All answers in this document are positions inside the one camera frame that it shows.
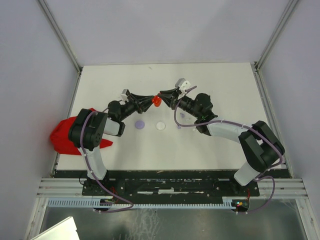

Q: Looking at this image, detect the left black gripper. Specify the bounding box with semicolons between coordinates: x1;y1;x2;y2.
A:
119;92;156;121

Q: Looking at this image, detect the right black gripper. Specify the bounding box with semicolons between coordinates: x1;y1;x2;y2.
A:
157;87;201;119

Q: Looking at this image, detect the orange earbud charging case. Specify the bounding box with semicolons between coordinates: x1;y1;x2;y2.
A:
151;95;162;108

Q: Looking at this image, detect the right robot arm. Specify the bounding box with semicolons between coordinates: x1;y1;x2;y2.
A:
158;87;285;196

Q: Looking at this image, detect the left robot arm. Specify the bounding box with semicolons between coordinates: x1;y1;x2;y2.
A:
68;89;155;195

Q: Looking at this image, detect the purple earbud charging case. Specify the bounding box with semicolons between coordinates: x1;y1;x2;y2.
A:
134;120;145;130

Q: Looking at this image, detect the white earbud charging case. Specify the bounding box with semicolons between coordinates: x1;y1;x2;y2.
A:
155;121;166;131

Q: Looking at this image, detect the red cloth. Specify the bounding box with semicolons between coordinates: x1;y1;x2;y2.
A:
49;108;120;156

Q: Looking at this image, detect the circuit board with leds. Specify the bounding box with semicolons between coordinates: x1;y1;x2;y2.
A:
234;200;250;213

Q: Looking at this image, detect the white box corner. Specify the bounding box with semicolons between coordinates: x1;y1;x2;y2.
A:
32;216;80;240

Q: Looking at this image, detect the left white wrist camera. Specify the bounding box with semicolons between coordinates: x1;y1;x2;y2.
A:
120;89;130;102

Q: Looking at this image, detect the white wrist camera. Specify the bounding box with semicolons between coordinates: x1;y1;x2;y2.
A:
175;78;191;94
120;89;130;102

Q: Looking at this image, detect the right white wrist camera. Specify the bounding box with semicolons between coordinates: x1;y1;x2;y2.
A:
175;78;191;94

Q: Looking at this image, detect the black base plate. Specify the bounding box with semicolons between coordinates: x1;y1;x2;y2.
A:
82;170;260;204

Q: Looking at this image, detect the white slotted cable duct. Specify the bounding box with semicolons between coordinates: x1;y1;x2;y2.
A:
46;197;235;210

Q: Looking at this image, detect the aluminium frame rail front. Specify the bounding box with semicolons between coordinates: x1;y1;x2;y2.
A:
36;178;308;199

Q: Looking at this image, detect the left aluminium corner post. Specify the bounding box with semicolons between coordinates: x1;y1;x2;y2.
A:
36;0;82;73

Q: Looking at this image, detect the aluminium corner post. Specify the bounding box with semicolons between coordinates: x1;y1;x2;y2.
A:
254;0;301;71
36;0;82;73

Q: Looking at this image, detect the right aluminium corner post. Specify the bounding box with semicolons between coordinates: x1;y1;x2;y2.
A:
254;0;301;71

